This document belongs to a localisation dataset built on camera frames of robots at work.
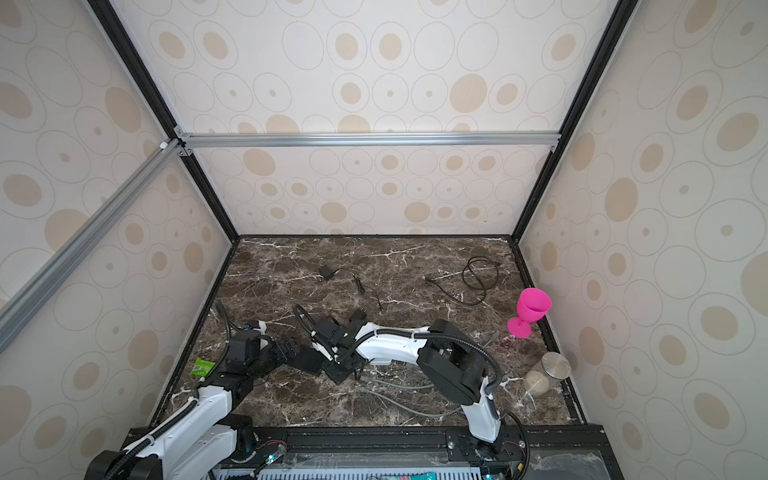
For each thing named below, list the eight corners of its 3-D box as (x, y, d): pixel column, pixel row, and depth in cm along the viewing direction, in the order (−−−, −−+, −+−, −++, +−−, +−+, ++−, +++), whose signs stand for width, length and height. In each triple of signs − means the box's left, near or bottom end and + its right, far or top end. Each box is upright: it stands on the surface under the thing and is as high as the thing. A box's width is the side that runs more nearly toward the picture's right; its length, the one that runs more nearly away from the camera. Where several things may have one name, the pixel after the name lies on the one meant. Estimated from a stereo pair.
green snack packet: (194, 375, 87) (189, 371, 85) (203, 361, 90) (198, 358, 87) (206, 378, 86) (201, 375, 84) (214, 364, 89) (210, 361, 87)
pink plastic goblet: (504, 338, 95) (522, 311, 82) (499, 316, 100) (515, 287, 87) (533, 338, 95) (556, 311, 82) (526, 316, 100) (546, 287, 87)
